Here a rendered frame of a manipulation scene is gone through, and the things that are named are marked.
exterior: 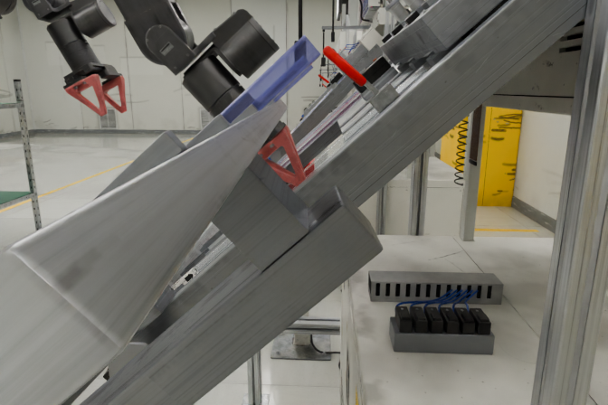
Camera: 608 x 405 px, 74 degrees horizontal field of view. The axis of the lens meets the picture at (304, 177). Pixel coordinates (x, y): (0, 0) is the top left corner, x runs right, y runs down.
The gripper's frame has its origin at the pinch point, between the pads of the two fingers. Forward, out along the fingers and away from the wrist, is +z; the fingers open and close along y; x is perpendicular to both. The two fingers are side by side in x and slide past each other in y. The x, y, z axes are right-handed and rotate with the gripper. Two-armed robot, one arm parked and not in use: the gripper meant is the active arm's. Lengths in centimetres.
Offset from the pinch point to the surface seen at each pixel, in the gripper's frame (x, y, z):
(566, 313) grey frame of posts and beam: -14.2, -14.4, 27.8
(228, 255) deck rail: 10.5, -10.0, -0.1
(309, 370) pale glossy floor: 63, 78, 69
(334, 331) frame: 37, 59, 52
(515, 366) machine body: -4.5, 1.7, 44.8
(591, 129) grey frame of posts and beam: -27.1, -13.9, 13.3
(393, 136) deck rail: -12.7, -10.1, 2.0
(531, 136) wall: -111, 285, 141
